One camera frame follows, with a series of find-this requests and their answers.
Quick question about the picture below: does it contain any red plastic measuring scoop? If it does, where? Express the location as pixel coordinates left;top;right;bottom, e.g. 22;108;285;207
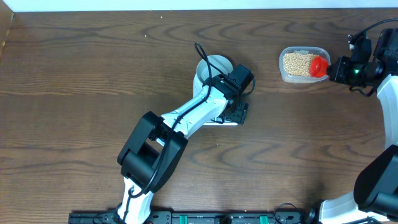
309;56;329;78

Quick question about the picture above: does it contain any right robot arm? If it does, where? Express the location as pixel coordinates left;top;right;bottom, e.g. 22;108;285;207
314;28;397;223

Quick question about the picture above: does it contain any white digital kitchen scale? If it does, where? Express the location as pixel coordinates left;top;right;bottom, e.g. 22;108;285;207
193;74;249;126

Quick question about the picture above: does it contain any grey plastic bowl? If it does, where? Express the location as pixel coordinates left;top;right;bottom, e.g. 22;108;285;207
193;55;233;90

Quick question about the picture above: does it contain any pile of soybeans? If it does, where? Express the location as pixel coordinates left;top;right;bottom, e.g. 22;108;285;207
282;53;317;77

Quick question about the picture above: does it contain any clear plastic bean container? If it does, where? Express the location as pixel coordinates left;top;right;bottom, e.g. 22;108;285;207
279;46;331;84

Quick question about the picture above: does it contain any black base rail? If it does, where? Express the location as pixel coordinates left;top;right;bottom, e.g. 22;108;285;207
68;209;313;224

